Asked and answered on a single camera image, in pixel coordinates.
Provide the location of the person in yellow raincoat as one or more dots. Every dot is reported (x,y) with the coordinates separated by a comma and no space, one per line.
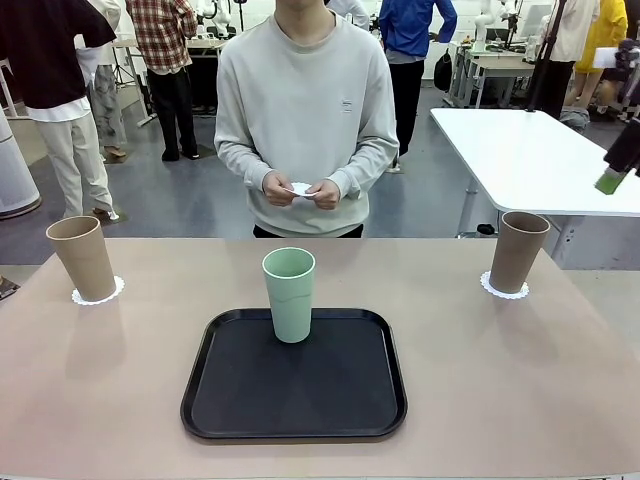
(607,25)

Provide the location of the black tripod pole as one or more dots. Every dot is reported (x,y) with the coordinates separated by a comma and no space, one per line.
(545,55)

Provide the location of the person in grey patterned trousers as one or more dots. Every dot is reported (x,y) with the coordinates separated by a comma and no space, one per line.
(107,100)

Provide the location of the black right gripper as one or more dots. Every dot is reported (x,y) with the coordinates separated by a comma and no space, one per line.
(627,147)

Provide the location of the white scalloped paper coaster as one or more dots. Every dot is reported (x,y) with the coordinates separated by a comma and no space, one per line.
(119,287)
(301,189)
(485,282)

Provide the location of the grey background desk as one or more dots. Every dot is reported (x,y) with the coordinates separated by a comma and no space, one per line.
(495,67)

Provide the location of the person in white shirt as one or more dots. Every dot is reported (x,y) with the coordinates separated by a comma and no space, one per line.
(350,12)

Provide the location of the white cylindrical air purifier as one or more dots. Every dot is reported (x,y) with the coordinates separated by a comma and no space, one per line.
(12,175)

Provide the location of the person's left hand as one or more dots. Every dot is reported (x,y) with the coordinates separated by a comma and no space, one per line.
(329,195)

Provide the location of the person in plaid shirt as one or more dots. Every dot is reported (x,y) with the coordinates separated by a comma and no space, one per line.
(162,35)

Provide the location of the person's right forearm beige sleeve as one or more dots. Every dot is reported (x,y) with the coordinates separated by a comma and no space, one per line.
(237,162)

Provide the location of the grey bundled cloth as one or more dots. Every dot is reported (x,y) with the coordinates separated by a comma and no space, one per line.
(575,119)

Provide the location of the white table with metal legs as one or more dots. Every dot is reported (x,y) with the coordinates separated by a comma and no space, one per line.
(540,160)

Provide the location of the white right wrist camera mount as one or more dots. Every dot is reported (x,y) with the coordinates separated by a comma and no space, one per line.
(607,57)

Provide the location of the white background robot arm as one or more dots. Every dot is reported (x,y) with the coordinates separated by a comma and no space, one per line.
(481,27)
(217,17)

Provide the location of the tall mint green cup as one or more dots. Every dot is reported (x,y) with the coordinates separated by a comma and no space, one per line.
(290,310)

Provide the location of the person black top beige trousers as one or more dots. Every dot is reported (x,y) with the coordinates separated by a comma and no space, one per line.
(40,50)

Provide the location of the black backpack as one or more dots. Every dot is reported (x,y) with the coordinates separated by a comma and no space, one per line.
(442,72)

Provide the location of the person in blue jacket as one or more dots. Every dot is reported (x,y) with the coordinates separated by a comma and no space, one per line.
(405,30)

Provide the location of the person white top black trousers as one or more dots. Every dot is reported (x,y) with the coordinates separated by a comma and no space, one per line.
(575,30)

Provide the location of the person's right hand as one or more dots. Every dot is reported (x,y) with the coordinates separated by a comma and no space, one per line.
(275,189)

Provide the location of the person's left forearm beige sleeve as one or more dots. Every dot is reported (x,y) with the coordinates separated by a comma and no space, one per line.
(370,167)

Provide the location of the tall brown cup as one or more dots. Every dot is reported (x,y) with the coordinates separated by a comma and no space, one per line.
(85,265)
(517,255)

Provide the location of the person in beige sweatshirt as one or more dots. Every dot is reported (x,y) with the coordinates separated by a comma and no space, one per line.
(300,100)

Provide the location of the black plastic tray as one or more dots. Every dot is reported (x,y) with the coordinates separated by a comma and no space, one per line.
(295,395)

